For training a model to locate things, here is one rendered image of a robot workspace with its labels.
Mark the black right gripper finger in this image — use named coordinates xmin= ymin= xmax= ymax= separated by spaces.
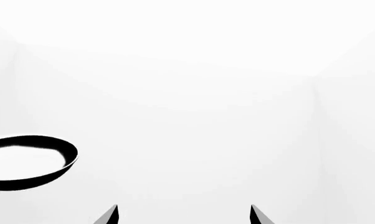
xmin=93 ymin=203 xmax=120 ymax=224

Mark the black frying pan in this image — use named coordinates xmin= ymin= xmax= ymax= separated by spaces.
xmin=0 ymin=134 xmax=79 ymax=197

